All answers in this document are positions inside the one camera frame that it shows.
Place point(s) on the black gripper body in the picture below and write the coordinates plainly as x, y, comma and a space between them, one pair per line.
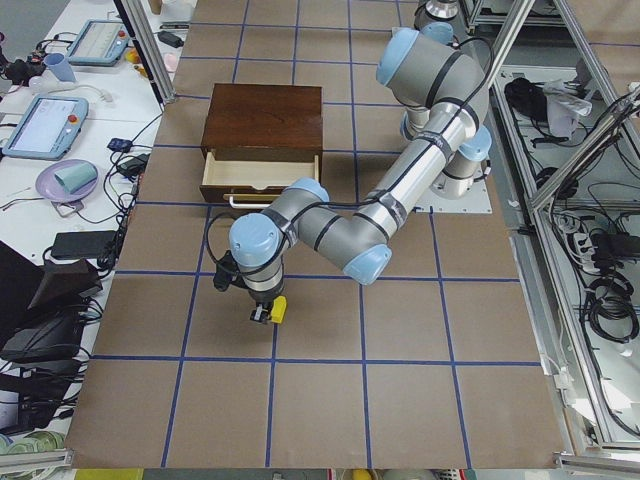
262, 298

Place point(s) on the yellow block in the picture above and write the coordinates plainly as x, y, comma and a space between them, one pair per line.
278, 310

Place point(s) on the white drawer handle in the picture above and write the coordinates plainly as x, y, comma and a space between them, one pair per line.
249, 201

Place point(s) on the light wooden drawer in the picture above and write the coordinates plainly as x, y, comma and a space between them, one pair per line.
256, 177

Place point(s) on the dark wooden drawer cabinet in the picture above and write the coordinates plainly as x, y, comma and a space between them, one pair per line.
264, 122

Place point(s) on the black power brick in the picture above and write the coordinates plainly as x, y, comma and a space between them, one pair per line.
82, 244

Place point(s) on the black laptop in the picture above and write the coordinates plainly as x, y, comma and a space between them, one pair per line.
42, 307

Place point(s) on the teal cup on plate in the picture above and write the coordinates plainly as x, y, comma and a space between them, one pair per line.
75, 176

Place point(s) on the purple plate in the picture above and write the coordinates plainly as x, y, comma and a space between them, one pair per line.
47, 186

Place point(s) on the lower teach pendant tablet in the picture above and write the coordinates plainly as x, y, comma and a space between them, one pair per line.
48, 128

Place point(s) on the teach pendant tablet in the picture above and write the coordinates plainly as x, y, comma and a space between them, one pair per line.
100, 43
48, 128

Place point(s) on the upper teach pendant tablet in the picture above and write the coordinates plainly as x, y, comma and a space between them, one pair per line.
100, 43

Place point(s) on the blue plastic cup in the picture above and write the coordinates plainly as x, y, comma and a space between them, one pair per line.
60, 67

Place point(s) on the white power strip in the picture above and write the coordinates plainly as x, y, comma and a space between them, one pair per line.
584, 252

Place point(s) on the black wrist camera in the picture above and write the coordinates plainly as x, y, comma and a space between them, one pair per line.
227, 273

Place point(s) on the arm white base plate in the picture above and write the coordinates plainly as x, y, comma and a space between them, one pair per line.
451, 196

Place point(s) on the aluminium frame strut left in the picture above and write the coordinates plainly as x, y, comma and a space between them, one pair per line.
135, 20

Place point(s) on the aluminium frame right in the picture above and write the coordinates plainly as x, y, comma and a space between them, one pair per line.
566, 111

